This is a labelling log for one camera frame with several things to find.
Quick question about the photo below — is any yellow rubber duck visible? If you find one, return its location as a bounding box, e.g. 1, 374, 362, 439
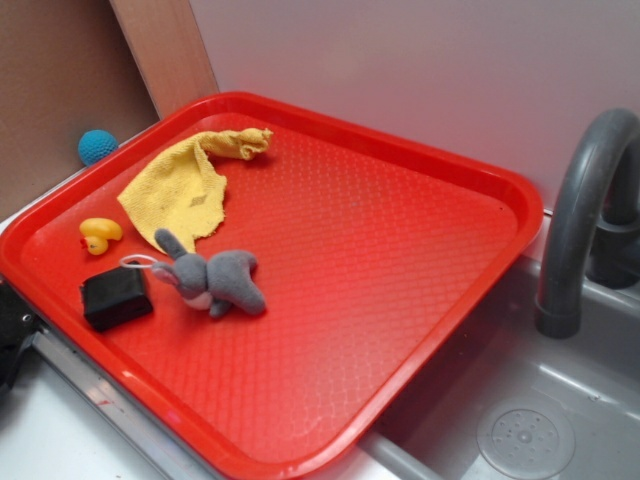
79, 218, 123, 256

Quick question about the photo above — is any red plastic tray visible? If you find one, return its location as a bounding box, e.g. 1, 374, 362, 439
1, 93, 543, 479

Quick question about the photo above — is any grey plush bunny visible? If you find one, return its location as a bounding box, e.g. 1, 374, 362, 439
120, 228, 267, 319

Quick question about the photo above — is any yellow cloth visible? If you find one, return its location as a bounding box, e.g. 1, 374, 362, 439
117, 128, 273, 253

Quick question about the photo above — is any black rectangular block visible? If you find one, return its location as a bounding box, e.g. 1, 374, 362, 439
80, 267, 153, 332

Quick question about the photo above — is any grey plastic sink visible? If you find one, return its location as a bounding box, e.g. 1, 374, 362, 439
360, 254, 640, 480

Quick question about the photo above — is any blue knitted ball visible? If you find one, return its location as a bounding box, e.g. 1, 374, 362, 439
77, 130, 119, 166

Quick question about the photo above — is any wooden beam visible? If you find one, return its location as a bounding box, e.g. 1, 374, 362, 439
111, 0, 219, 119

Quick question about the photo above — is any grey toy faucet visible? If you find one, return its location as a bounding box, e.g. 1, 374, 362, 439
535, 108, 639, 339

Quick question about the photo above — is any black clamp at left edge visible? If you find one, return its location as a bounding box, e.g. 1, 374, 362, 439
0, 280, 39, 396

